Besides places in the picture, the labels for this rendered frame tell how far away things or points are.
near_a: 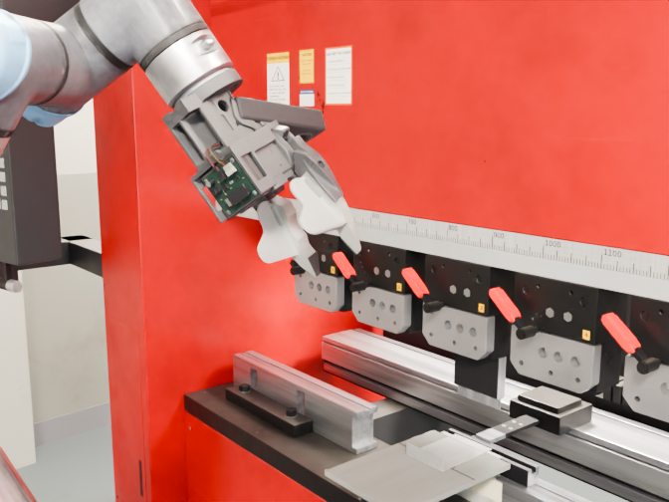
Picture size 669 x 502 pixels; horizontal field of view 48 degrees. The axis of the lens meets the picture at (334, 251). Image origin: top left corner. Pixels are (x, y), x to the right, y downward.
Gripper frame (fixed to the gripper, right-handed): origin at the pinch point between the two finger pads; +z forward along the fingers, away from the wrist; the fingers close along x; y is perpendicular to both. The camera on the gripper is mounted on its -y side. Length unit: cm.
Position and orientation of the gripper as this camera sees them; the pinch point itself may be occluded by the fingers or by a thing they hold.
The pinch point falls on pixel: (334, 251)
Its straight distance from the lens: 76.0
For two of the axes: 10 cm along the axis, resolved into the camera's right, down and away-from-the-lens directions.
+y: -5.3, 4.4, -7.2
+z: 5.7, 8.2, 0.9
